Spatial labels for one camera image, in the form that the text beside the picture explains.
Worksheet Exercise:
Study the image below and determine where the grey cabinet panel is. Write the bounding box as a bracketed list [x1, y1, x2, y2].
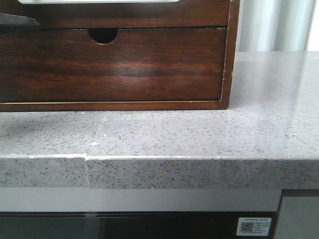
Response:
[274, 190, 319, 239]

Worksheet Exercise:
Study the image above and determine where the black glass oven front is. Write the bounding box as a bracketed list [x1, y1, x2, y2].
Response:
[0, 212, 277, 239]

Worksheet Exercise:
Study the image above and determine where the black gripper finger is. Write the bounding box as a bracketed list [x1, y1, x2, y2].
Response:
[0, 13, 40, 32]

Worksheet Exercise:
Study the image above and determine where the wooden drawer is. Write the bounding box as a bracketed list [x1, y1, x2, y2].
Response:
[0, 27, 226, 103]
[0, 0, 230, 28]

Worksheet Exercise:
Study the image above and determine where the dark wooden drawer cabinet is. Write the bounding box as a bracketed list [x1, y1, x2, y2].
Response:
[0, 0, 240, 112]

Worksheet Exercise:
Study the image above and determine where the white QR code sticker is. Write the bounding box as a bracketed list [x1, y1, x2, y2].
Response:
[236, 218, 272, 237]

